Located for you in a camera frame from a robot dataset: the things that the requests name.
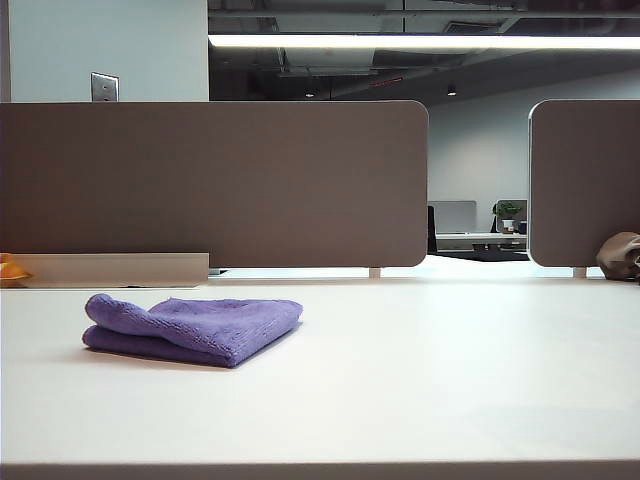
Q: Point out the purple microfiber cloth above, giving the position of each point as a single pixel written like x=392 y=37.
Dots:
x=210 y=325

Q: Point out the white divider foot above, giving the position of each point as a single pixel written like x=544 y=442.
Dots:
x=374 y=272
x=579 y=272

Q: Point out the wide brown desk divider panel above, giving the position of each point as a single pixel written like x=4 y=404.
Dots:
x=225 y=185

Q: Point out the grey background desk divider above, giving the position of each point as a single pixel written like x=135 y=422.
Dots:
x=455 y=217

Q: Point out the white background desk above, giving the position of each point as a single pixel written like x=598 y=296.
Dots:
x=465 y=236

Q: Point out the red led ceiling strip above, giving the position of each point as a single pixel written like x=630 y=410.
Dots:
x=386 y=82

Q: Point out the small potted green plant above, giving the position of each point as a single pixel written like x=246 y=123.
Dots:
x=509 y=210

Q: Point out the beige cardboard box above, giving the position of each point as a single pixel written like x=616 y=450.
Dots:
x=125 y=270

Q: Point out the long linear ceiling light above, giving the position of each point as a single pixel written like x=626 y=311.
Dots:
x=400 y=41

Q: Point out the narrow brown desk divider panel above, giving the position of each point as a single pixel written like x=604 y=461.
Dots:
x=585 y=175

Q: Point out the crumpled brown bag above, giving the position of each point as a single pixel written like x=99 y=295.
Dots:
x=617 y=255

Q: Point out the orange round object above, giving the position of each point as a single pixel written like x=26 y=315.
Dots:
x=10 y=270

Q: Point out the grey ceiling ventilation duct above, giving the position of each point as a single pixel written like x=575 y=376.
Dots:
x=325 y=60

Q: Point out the metal wall switch plate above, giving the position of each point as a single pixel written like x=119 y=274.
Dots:
x=105 y=87

